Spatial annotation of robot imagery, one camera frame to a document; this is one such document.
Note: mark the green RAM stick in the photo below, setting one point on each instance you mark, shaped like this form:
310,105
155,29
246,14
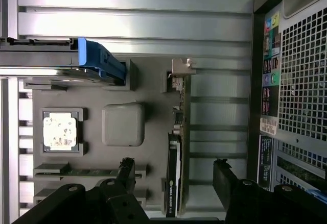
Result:
87,173

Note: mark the CPU chip with gold contacts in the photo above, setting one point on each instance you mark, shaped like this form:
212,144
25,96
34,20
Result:
60,132

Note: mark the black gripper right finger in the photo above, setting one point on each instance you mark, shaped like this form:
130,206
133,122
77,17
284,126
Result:
255,203

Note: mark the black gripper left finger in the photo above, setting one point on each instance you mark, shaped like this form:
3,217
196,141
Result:
76,203

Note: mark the hard disk with blue carrier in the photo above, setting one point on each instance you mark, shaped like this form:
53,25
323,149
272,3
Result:
51,58

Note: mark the gray parts rack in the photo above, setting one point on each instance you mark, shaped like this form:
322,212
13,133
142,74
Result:
153,122

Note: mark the gray PC case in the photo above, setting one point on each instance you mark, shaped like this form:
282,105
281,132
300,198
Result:
301,81

